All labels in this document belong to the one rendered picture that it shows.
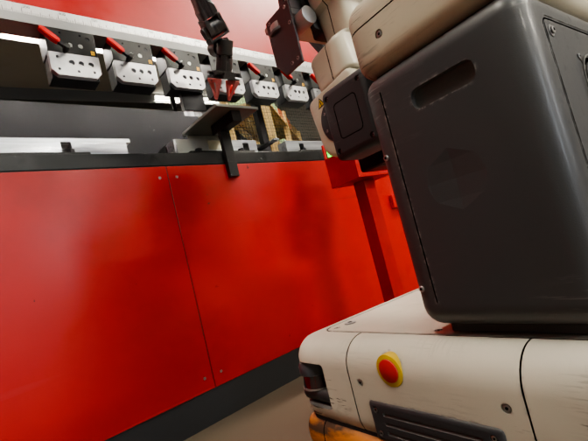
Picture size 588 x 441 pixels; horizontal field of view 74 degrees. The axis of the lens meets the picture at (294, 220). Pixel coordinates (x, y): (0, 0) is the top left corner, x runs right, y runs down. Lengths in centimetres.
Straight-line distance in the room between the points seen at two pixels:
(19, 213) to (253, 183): 76
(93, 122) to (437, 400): 184
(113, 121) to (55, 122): 25
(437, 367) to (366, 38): 49
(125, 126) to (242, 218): 90
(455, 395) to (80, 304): 94
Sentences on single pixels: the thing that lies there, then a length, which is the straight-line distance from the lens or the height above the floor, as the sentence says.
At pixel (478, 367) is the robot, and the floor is 26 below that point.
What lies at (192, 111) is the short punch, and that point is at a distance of 170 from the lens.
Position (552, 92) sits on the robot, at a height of 56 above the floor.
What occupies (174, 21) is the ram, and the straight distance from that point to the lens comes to 183.
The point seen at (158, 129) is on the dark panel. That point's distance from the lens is 219.
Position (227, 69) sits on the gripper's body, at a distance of 152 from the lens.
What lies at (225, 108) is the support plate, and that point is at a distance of 143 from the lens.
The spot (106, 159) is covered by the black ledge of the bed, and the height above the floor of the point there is 86.
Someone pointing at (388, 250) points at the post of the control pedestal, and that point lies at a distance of 156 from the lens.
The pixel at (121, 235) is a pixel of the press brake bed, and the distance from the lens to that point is 126.
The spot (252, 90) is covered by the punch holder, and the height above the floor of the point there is 121.
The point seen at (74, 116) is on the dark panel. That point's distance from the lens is 208.
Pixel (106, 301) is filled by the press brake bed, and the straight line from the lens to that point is 123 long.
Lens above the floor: 46
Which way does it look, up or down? 4 degrees up
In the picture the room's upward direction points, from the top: 14 degrees counter-clockwise
